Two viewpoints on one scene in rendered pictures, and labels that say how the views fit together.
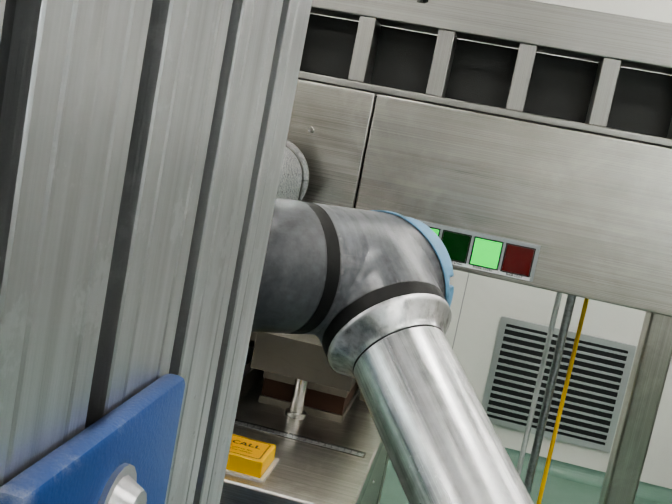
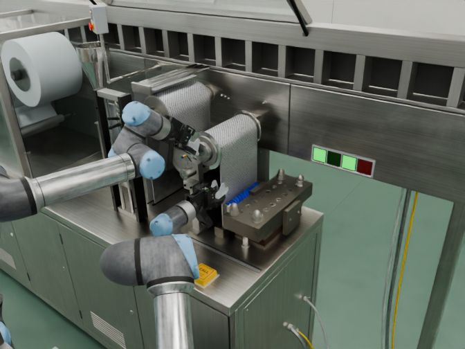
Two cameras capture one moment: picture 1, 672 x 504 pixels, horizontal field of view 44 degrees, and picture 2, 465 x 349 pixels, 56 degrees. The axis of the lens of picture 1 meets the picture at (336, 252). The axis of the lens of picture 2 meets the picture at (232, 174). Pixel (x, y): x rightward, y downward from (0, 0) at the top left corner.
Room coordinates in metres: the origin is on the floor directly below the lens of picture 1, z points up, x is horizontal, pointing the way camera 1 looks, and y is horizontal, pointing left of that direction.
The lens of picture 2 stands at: (0.07, -0.58, 1.93)
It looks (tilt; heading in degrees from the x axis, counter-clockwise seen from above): 28 degrees down; 28
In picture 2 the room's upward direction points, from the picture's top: 2 degrees counter-clockwise
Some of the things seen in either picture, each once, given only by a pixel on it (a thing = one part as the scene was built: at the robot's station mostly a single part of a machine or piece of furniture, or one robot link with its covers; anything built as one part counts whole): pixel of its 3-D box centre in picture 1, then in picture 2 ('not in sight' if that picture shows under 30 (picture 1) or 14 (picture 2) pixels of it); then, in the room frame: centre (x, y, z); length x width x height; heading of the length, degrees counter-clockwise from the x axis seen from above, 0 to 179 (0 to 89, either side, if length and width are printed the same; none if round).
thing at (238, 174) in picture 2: not in sight; (239, 174); (1.40, 0.11, 1.11); 0.23 x 0.01 x 0.18; 171
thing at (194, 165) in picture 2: not in sight; (194, 199); (1.26, 0.23, 1.05); 0.06 x 0.05 x 0.31; 171
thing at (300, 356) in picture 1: (328, 335); (270, 203); (1.42, -0.02, 1.00); 0.40 x 0.16 x 0.06; 171
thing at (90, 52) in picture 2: not in sight; (93, 51); (1.51, 0.88, 1.50); 0.14 x 0.14 x 0.06
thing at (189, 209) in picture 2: not in sight; (184, 211); (1.09, 0.16, 1.11); 0.08 x 0.05 x 0.08; 81
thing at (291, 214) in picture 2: not in sight; (292, 217); (1.42, -0.11, 0.96); 0.10 x 0.03 x 0.11; 171
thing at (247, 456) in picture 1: (243, 455); (202, 274); (1.04, 0.07, 0.91); 0.07 x 0.07 x 0.02; 81
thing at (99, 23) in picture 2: not in sight; (96, 19); (1.41, 0.73, 1.66); 0.07 x 0.07 x 0.10; 55
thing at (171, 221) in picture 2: not in sight; (168, 223); (1.01, 0.17, 1.11); 0.11 x 0.08 x 0.09; 171
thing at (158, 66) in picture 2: not in sight; (134, 73); (1.56, 0.70, 1.41); 0.30 x 0.04 x 0.04; 171
